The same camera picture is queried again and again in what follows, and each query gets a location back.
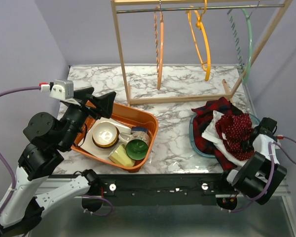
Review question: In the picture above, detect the mint green hanger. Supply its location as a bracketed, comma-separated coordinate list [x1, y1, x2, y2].
[226, 0, 260, 84]

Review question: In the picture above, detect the green floral mug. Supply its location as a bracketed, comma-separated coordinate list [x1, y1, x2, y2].
[125, 139, 148, 160]

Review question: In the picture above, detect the red plaid skirt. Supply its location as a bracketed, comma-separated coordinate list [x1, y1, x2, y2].
[191, 97, 243, 170]

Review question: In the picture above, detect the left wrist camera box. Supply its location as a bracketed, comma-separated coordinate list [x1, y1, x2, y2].
[49, 80, 79, 105]

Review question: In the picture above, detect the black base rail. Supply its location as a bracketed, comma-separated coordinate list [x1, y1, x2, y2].
[87, 173, 235, 206]

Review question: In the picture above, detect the blue transparent tray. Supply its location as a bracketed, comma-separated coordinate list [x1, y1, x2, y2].
[188, 112, 261, 158]

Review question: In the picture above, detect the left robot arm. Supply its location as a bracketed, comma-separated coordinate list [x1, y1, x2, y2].
[0, 87, 116, 237]

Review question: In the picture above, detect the yellow sponge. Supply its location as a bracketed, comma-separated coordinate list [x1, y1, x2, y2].
[108, 145, 135, 168]

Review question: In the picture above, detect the orange hanger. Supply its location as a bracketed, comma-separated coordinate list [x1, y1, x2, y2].
[154, 0, 164, 90]

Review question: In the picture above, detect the orange plastic bin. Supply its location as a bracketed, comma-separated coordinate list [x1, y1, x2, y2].
[71, 103, 158, 173]

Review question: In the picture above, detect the red polka dot garment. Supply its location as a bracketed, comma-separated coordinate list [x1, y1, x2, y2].
[215, 114, 254, 161]

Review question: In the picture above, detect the white and brown bowl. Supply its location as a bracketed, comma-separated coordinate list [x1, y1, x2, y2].
[92, 121, 119, 149]

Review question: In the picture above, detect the white mug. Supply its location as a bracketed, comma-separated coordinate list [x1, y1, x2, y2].
[118, 132, 150, 146]

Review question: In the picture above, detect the dark blue cup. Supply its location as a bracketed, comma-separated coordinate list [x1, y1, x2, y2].
[131, 126, 148, 134]

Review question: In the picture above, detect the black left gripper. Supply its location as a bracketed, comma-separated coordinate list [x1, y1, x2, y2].
[60, 86, 117, 150]

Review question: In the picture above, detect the yellow plastic hanger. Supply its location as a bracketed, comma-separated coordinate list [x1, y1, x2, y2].
[185, 0, 212, 81]

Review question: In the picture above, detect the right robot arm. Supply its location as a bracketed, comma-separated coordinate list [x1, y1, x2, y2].
[217, 118, 287, 205]

